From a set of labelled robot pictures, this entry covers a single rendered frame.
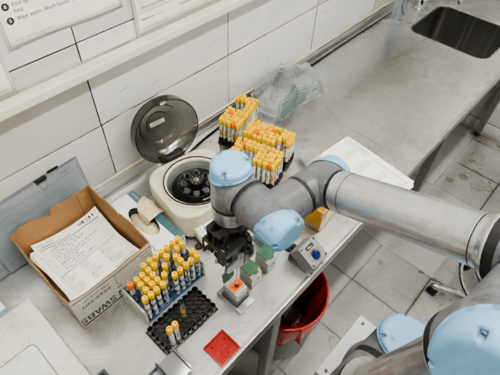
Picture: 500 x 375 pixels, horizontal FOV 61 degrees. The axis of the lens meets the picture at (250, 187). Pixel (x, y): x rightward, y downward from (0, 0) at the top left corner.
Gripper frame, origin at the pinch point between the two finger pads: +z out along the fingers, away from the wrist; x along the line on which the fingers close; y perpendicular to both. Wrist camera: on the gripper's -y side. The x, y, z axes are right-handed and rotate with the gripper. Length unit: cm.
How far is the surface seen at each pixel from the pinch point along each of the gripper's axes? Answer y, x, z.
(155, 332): 21.2, -8.1, 18.5
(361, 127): -85, -14, 20
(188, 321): 13.8, -3.9, 17.9
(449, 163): -196, 7, 108
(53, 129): 10, -57, -12
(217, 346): 12.6, 5.4, 20.2
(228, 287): 1.9, -1.3, 12.7
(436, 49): -159, -19, 20
